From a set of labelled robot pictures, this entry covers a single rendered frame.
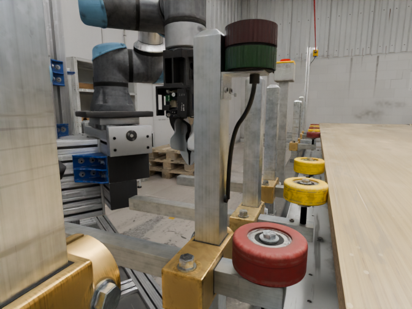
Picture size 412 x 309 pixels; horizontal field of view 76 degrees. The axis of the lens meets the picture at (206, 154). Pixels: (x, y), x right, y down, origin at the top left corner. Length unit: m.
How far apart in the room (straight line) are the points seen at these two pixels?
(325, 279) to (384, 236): 0.44
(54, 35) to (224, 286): 1.02
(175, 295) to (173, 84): 0.32
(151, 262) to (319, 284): 0.50
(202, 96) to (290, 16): 8.41
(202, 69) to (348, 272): 0.26
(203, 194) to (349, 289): 0.18
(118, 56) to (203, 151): 0.71
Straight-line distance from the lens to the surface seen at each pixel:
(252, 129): 0.56
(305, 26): 8.54
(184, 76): 0.47
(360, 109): 8.19
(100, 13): 0.59
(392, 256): 0.33
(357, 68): 8.26
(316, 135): 1.75
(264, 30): 0.31
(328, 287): 0.77
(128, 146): 0.84
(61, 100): 1.13
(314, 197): 0.51
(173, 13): 0.50
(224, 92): 0.32
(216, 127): 0.32
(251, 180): 0.58
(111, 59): 0.98
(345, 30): 8.43
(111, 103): 0.96
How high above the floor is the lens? 1.04
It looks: 10 degrees down
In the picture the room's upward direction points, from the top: straight up
